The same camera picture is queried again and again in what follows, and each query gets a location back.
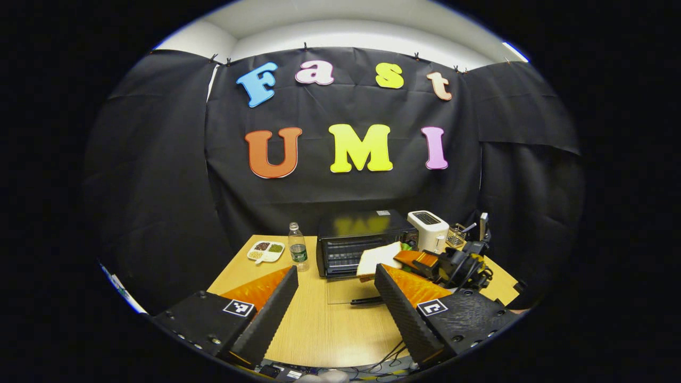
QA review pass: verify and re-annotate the clear plastic water bottle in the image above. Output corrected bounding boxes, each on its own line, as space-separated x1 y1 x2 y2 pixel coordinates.
288 222 310 272

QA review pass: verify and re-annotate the wire mesh basket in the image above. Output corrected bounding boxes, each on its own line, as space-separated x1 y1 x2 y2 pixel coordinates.
446 223 470 248

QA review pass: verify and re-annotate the white sectioned plate with beans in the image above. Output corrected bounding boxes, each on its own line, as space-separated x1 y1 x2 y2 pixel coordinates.
247 240 286 265

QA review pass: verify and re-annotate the white toaster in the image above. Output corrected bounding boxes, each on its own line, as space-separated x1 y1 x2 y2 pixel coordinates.
407 211 450 254

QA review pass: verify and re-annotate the black electric oven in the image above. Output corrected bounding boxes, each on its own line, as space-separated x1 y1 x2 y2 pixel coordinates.
317 209 419 306

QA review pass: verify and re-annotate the white bread slice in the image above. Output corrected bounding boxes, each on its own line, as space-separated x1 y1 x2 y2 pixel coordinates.
355 242 404 283

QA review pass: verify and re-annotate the black backdrop cloth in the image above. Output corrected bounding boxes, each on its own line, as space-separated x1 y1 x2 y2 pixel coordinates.
82 47 586 317

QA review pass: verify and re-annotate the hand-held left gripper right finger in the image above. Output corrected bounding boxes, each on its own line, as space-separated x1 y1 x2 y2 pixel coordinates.
374 263 525 369

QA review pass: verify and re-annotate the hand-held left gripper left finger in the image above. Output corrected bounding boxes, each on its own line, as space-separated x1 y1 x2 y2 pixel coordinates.
152 265 300 369

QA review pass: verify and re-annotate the ceiling light panel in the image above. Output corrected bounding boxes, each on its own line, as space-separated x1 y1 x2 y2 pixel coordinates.
503 41 530 63

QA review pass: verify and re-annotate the bundle of black cables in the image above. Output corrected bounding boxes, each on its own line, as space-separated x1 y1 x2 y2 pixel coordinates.
348 340 421 376

